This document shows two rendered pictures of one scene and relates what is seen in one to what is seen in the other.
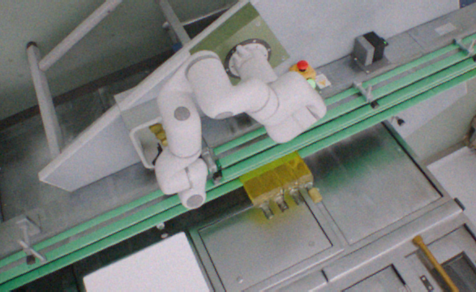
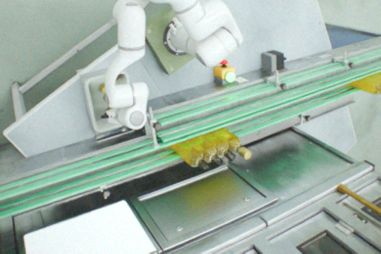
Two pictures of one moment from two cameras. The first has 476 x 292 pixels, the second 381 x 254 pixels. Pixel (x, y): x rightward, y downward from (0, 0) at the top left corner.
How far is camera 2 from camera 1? 0.82 m
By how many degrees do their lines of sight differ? 32
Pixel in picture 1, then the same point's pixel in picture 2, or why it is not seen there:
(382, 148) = (296, 143)
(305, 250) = (241, 203)
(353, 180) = (277, 163)
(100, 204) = (52, 162)
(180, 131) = (130, 12)
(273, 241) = (210, 200)
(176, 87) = not seen: outside the picture
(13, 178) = not seen: outside the picture
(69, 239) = (18, 186)
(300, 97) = (220, 8)
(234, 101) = not seen: outside the picture
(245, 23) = not seen: hidden behind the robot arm
